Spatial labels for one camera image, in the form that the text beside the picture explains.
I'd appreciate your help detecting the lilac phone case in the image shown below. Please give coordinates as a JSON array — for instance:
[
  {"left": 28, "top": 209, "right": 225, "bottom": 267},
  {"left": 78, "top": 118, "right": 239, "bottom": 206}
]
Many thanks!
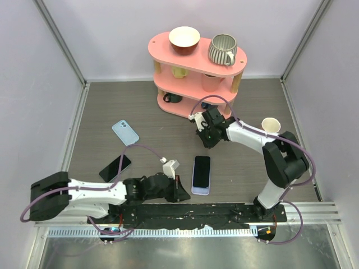
[{"left": 191, "top": 172, "right": 210, "bottom": 196}]

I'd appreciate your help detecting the dark green smartphone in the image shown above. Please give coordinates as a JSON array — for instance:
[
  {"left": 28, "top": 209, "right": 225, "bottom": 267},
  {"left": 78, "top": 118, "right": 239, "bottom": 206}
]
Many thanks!
[{"left": 99, "top": 155, "right": 132, "bottom": 183}]

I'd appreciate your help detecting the light blue phone case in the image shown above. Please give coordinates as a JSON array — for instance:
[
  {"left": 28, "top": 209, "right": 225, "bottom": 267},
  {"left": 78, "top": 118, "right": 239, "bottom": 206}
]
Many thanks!
[{"left": 112, "top": 120, "right": 139, "bottom": 146}]

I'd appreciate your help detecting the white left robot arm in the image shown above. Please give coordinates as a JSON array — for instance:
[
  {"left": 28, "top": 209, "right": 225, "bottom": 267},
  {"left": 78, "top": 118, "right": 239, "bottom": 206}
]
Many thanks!
[{"left": 29, "top": 171, "right": 190, "bottom": 224}]

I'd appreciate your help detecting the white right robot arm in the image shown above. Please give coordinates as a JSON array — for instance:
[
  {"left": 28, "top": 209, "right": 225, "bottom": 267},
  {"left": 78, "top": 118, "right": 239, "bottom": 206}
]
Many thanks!
[{"left": 188, "top": 108, "right": 309, "bottom": 221}]

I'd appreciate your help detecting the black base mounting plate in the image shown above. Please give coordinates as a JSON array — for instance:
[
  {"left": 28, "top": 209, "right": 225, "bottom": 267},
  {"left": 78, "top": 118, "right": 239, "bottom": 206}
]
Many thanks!
[{"left": 93, "top": 203, "right": 287, "bottom": 230}]

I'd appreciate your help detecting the dark blue mug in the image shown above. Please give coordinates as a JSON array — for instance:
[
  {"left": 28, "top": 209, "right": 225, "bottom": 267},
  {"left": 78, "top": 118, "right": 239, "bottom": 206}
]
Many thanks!
[{"left": 201, "top": 103, "right": 211, "bottom": 109}]

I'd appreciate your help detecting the pink mug on shelf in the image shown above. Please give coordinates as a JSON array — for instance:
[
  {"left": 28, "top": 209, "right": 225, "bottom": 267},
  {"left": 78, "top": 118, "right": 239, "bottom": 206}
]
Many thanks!
[{"left": 201, "top": 74, "right": 224, "bottom": 92}]

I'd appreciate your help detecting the pink mug on table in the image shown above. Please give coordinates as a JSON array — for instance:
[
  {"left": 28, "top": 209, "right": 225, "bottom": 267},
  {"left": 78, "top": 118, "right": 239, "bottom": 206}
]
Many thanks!
[{"left": 261, "top": 117, "right": 281, "bottom": 133}]

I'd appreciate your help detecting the black mug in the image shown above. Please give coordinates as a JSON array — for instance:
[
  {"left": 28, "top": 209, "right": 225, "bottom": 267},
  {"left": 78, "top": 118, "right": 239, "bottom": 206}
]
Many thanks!
[{"left": 163, "top": 92, "right": 182, "bottom": 104}]

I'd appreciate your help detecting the pink three-tier shelf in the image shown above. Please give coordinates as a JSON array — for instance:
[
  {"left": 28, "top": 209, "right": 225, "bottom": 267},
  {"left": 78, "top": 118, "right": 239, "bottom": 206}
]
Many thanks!
[{"left": 148, "top": 32, "right": 247, "bottom": 118}]

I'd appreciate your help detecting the yellow mug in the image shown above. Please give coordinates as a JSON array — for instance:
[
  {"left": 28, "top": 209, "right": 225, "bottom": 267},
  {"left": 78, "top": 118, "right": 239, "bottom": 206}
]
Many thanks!
[{"left": 171, "top": 66, "right": 189, "bottom": 79}]

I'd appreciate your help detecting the grey striped mug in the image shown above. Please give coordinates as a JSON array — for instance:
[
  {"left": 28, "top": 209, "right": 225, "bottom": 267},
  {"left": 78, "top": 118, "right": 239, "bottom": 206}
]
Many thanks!
[{"left": 208, "top": 34, "right": 237, "bottom": 66}]

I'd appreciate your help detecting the red and cream bowl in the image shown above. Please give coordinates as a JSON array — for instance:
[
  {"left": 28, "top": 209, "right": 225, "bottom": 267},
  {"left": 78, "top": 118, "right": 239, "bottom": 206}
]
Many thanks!
[{"left": 168, "top": 26, "right": 201, "bottom": 55}]

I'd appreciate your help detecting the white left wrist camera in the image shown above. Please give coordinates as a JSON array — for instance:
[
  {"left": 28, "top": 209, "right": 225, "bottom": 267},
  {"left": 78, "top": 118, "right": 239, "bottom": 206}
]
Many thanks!
[{"left": 160, "top": 157, "right": 180, "bottom": 179}]

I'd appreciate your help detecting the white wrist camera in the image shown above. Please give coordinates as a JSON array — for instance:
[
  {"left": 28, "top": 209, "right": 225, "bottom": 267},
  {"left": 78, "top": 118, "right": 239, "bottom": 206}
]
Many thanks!
[
  {"left": 160, "top": 157, "right": 180, "bottom": 179},
  {"left": 188, "top": 112, "right": 208, "bottom": 132}
]

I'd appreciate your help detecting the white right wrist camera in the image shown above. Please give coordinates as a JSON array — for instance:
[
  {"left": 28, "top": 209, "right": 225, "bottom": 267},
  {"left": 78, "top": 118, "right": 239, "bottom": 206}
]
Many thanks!
[{"left": 188, "top": 112, "right": 208, "bottom": 132}]

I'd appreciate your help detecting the white cable duct rail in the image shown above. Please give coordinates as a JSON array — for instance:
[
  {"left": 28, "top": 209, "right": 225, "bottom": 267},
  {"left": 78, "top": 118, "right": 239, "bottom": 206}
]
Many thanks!
[{"left": 47, "top": 226, "right": 257, "bottom": 238}]

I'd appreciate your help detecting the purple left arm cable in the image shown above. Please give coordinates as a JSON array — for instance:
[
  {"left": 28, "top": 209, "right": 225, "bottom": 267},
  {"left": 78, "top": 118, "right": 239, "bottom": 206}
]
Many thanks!
[{"left": 20, "top": 143, "right": 165, "bottom": 244}]

